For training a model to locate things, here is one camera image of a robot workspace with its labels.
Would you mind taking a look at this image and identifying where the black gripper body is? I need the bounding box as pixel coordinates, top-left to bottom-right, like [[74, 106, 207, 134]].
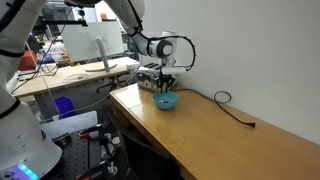
[[158, 72, 175, 87]]

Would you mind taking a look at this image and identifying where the orange handled black clamp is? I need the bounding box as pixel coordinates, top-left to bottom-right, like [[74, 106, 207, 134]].
[[77, 123, 105, 140], [74, 160, 112, 180]]

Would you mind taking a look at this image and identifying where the black horizontal rail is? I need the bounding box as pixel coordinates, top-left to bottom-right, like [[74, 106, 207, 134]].
[[36, 18, 89, 32]]

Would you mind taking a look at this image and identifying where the red chair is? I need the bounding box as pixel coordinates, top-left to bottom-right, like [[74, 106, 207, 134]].
[[17, 49, 37, 72]]

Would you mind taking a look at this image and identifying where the black power cable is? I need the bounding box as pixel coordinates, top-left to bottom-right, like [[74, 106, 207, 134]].
[[173, 87, 257, 128]]

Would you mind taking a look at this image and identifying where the grey flat panel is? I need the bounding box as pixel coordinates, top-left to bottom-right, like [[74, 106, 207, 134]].
[[39, 110, 100, 141]]

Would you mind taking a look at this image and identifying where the small white bottle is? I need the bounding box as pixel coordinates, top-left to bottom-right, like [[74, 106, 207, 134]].
[[111, 136, 123, 150]]

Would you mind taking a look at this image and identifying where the white monitor with stand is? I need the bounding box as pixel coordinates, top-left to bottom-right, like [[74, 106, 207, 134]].
[[60, 21, 125, 74]]

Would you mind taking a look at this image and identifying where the black perforated breadboard plate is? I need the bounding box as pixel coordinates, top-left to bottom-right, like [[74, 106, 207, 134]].
[[39, 131, 105, 180]]

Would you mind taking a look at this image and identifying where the silver toaster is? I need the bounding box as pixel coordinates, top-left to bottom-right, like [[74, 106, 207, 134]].
[[136, 62, 179, 94]]

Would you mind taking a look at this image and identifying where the teal bowl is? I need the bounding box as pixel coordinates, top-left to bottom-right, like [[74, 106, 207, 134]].
[[151, 90, 179, 111]]

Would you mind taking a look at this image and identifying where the blue bin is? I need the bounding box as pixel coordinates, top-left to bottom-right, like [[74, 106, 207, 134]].
[[51, 96, 76, 119]]

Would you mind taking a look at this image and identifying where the light wooden desk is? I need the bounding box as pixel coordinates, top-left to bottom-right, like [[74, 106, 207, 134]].
[[9, 56, 141, 101]]

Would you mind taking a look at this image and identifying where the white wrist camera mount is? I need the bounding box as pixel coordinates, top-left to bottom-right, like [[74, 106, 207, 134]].
[[162, 65, 187, 76]]

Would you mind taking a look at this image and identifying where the white coiled cable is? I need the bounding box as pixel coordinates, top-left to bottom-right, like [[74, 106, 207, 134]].
[[62, 73, 91, 85]]

